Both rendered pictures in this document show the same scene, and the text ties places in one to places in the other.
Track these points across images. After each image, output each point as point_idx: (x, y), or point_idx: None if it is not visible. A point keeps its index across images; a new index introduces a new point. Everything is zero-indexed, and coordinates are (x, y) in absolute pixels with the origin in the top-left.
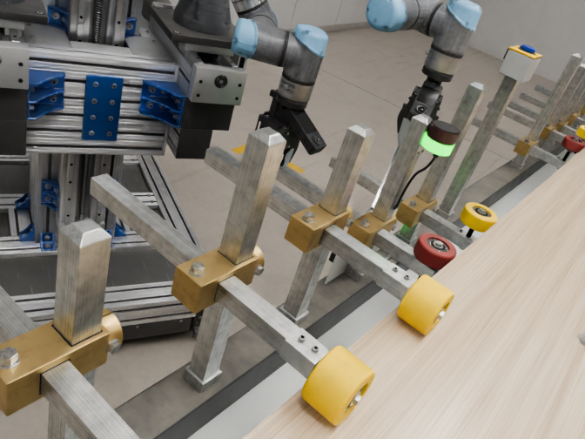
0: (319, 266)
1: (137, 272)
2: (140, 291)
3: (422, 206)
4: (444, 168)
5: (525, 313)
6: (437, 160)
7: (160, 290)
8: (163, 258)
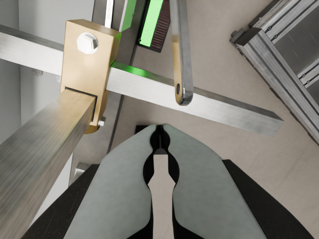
0: None
1: (316, 26)
2: (312, 0)
3: (68, 59)
4: (9, 137)
5: None
6: (38, 153)
7: (295, 13)
8: (300, 56)
